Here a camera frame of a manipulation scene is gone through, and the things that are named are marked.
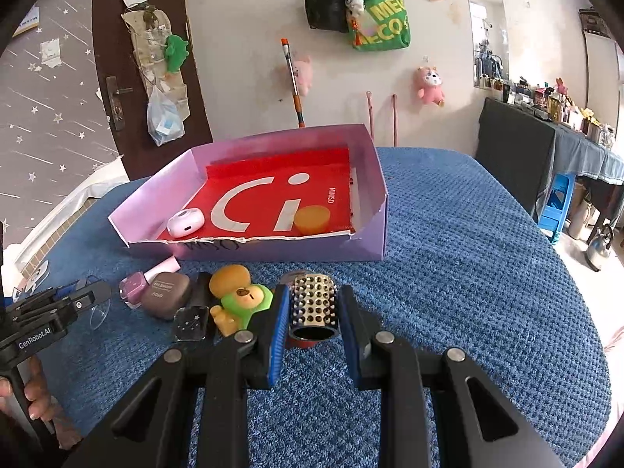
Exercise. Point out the person's left hand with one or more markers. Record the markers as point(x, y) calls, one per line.
point(41, 399)

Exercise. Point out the pink cardboard box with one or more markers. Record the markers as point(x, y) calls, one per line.
point(292, 248)

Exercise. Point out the wall mirror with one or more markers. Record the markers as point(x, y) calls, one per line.
point(487, 39)

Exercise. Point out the blue plastic stool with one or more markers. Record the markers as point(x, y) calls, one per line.
point(555, 204)

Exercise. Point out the pink stick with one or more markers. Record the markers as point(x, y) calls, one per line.
point(394, 122)
point(370, 117)

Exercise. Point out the white earbud case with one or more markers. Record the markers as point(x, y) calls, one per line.
point(185, 223)

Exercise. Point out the white plastic bag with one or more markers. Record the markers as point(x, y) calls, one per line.
point(163, 122)

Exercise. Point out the red paper bag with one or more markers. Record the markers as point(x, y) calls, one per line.
point(234, 175)

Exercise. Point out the green and yellow bear toy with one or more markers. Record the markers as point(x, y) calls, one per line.
point(241, 300)

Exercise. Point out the studded metal cylinder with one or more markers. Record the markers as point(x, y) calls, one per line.
point(312, 302)

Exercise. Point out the beige hanging organizer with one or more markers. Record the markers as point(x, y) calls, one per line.
point(146, 58)

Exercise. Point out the pink plush toy with face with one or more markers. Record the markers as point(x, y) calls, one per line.
point(429, 85)

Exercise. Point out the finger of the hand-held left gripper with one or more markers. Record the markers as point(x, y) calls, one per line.
point(90, 297)
point(66, 292)

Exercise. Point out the pale pink plush toy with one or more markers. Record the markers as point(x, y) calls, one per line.
point(304, 73)

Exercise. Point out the dark brown door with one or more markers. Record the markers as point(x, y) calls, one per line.
point(197, 97)

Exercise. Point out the green plush toy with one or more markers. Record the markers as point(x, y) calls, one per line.
point(175, 51)

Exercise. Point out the row of cosmetic bottles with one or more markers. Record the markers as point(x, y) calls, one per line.
point(555, 105)

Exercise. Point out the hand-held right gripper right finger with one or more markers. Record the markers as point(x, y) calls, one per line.
point(351, 341)

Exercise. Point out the white bed sheet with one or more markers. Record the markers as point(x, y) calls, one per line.
point(73, 204)

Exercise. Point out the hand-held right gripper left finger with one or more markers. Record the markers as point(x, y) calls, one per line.
point(275, 341)

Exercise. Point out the yellow round disc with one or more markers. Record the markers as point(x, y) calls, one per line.
point(312, 219)

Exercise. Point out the clear plastic piece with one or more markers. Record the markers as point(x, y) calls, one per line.
point(100, 319)

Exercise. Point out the metal kettle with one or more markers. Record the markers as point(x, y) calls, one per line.
point(598, 251)

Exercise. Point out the green tote bag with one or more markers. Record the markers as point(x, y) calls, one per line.
point(385, 24)

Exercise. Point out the pink nail polish bottle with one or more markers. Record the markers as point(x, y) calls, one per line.
point(132, 288)

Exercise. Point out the brown eyeshadow case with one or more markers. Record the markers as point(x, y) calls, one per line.
point(165, 295)

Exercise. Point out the black covered table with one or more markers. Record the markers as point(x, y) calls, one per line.
point(516, 151)

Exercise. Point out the clear bottle with black cap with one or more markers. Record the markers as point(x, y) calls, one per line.
point(191, 324)

